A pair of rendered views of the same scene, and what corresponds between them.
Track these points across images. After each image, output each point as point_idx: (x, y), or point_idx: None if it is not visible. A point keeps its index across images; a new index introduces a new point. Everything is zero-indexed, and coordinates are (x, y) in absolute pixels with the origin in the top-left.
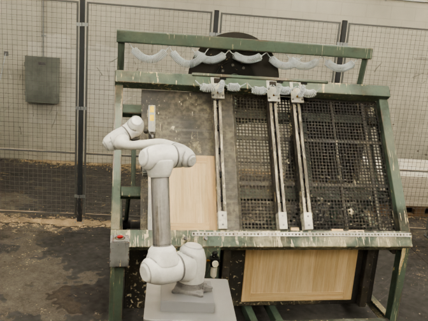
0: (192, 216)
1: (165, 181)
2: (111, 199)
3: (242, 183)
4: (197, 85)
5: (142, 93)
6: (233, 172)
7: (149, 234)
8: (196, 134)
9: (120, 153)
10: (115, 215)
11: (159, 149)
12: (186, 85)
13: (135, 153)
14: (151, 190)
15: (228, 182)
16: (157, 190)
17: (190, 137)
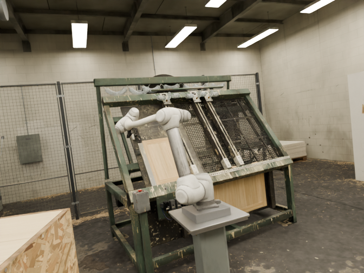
0: (175, 172)
1: (177, 129)
2: (122, 172)
3: (196, 148)
4: (153, 99)
5: (121, 109)
6: (189, 143)
7: (154, 188)
8: (161, 127)
9: (119, 143)
10: (128, 181)
11: (169, 109)
12: (147, 99)
13: (127, 144)
14: (170, 138)
15: (188, 149)
16: (174, 136)
17: (158, 129)
